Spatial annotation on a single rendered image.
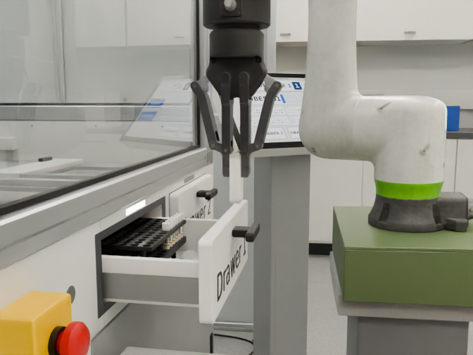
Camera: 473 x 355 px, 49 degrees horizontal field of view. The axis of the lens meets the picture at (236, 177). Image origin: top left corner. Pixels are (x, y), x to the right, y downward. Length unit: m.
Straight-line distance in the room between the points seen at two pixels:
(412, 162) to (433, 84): 3.53
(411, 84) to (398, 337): 3.56
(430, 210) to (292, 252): 0.88
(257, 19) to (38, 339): 0.46
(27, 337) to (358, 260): 0.58
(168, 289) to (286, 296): 1.20
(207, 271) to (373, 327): 0.46
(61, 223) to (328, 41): 0.66
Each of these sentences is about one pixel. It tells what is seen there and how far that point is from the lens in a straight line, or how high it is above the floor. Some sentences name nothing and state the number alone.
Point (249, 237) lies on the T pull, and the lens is 0.75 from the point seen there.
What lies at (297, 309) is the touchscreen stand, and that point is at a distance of 1.92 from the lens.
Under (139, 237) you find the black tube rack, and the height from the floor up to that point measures 0.90.
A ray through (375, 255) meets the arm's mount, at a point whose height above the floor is 0.84.
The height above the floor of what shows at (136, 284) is 0.86.
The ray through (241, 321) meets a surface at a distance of 2.65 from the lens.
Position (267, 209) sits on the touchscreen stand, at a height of 0.74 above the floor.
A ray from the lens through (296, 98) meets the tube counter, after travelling 1.79.
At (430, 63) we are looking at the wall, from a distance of 4.52.
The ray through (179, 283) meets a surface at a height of 0.87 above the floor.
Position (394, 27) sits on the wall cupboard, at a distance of 4.13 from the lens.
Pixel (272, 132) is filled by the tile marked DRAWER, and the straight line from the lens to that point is 1.64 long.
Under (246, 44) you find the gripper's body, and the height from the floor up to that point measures 1.17.
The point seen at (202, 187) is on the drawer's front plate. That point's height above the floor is 0.91.
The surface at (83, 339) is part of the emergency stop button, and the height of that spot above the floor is 0.88.
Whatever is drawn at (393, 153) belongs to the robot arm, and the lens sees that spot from 1.01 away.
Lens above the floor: 1.10
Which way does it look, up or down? 8 degrees down
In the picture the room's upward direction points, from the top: straight up
